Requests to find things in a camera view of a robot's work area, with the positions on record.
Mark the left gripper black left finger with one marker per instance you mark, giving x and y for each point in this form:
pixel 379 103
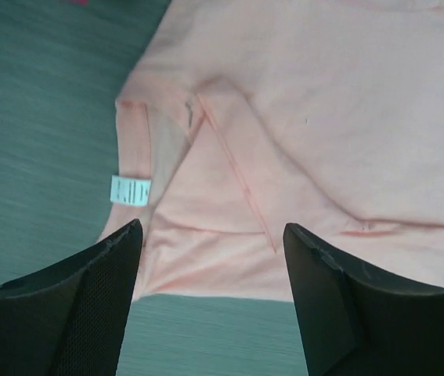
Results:
pixel 70 318

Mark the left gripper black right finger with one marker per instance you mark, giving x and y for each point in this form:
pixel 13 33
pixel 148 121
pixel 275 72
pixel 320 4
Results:
pixel 358 319

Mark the salmon pink t shirt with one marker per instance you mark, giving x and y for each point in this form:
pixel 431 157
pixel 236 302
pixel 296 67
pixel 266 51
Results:
pixel 243 116

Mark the red folded t shirt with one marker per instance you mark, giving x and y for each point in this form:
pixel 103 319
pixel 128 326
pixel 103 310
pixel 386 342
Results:
pixel 79 2

